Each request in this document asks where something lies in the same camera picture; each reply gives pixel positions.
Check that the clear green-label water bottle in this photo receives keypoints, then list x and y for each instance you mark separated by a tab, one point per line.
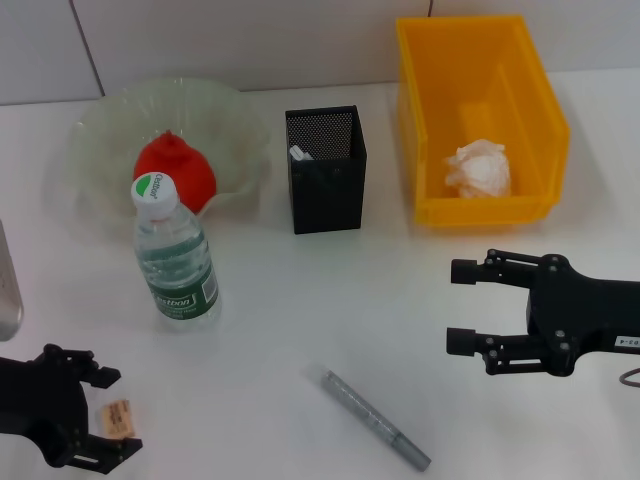
175	260

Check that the black mesh pen holder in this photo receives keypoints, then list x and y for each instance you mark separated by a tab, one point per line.
325	200

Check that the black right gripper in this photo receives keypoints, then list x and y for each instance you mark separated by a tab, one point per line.
590	315

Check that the mint green utility knife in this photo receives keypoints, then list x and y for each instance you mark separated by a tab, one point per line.
298	151

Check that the grey marker pen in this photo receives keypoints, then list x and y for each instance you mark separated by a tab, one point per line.
365	410

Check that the translucent wavy fruit plate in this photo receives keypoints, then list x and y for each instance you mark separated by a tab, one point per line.
100	130

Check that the red-orange toy orange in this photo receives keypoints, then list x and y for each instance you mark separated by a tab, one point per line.
190	165

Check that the tan rubber eraser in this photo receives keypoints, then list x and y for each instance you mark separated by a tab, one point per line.
117	417

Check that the white paper ball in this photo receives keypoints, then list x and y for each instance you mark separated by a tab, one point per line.
477	170

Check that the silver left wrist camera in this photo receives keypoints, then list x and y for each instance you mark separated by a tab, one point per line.
7	300

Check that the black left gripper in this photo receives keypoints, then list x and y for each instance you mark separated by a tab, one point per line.
40	400

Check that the yellow plastic storage bin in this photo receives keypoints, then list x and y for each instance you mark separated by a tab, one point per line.
540	125

